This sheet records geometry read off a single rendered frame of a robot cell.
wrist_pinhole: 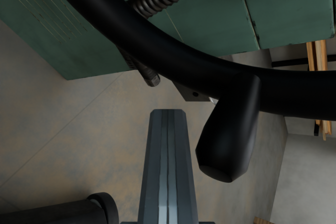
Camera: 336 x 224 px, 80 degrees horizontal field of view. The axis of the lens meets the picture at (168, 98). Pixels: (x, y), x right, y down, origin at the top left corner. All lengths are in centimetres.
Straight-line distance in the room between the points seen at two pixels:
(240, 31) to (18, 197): 82
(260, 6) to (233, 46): 7
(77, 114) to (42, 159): 20
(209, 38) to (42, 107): 65
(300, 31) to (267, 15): 5
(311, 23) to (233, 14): 10
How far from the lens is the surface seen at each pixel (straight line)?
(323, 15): 32
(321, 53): 269
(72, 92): 88
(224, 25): 33
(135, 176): 112
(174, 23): 37
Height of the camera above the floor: 81
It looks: 42 degrees down
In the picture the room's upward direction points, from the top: 89 degrees clockwise
